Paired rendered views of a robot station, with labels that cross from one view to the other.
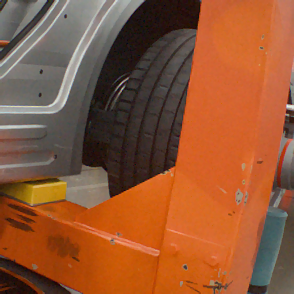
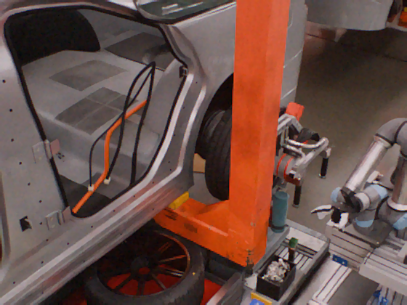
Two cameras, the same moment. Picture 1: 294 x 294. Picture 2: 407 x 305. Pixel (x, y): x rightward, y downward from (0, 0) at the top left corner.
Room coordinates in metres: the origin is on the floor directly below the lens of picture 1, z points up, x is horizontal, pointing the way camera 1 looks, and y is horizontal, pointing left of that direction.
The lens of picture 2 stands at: (-1.05, -0.13, 2.62)
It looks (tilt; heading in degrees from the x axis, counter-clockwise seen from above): 37 degrees down; 0
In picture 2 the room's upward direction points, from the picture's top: 3 degrees clockwise
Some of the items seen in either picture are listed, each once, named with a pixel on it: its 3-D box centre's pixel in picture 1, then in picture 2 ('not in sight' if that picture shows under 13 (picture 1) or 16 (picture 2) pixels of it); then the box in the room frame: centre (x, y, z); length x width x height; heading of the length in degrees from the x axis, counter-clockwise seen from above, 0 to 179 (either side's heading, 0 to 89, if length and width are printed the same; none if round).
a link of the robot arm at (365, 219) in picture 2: not in sight; (363, 211); (0.86, -0.67, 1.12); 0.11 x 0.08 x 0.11; 43
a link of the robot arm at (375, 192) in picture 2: not in sight; (370, 196); (0.84, -0.68, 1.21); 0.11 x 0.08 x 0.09; 133
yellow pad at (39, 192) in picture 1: (31, 187); (172, 196); (1.41, 0.27, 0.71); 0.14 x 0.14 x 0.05; 60
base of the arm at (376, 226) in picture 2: not in sight; (369, 218); (1.12, -0.78, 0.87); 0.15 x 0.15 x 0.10
